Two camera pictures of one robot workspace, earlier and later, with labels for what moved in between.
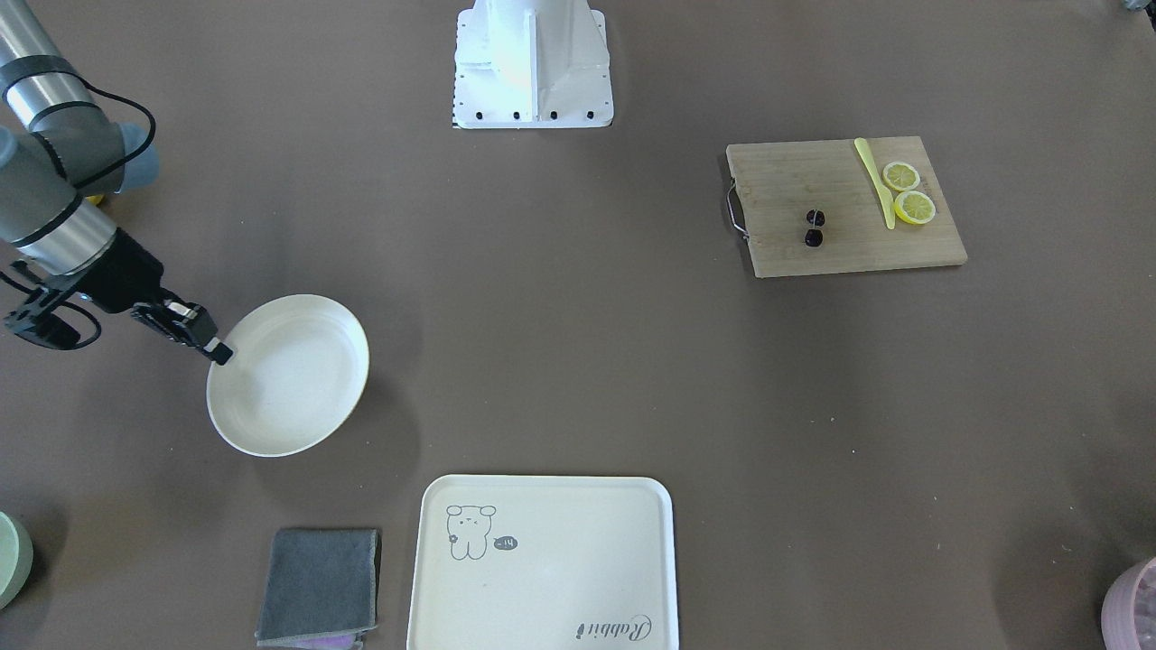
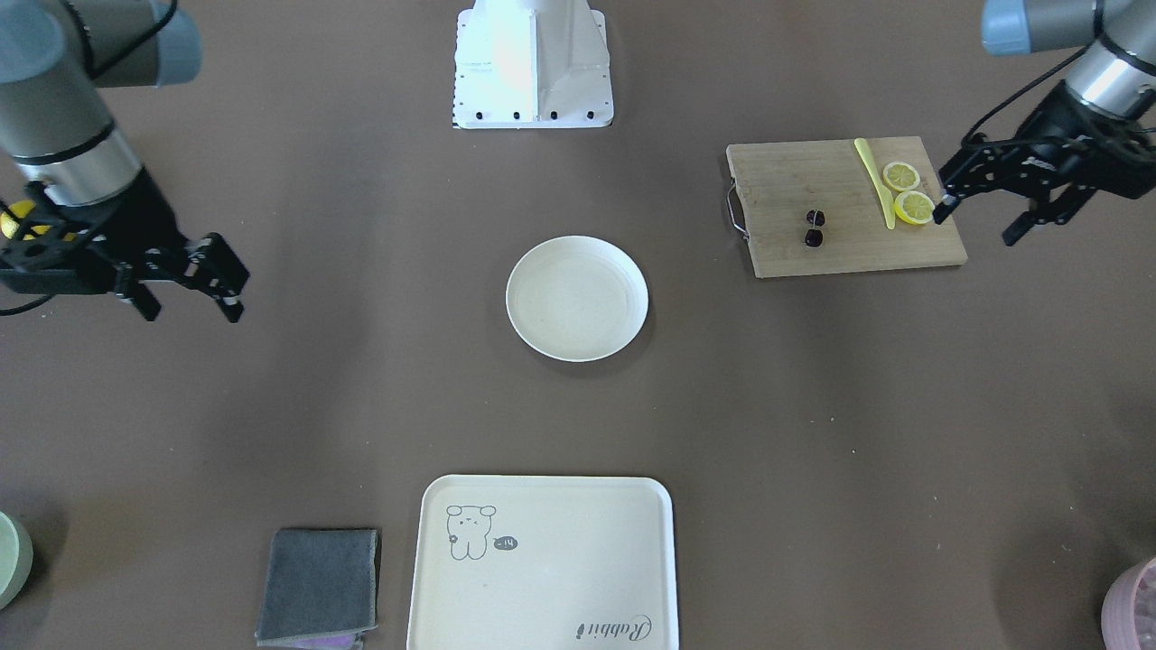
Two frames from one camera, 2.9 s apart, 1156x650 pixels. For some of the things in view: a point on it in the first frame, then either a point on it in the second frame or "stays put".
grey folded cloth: [319, 592] stays put
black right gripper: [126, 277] to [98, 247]
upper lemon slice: [900, 176] stays put
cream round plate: [298, 365] to [577, 299]
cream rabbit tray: [545, 562] stays put
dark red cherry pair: [815, 218] stays put
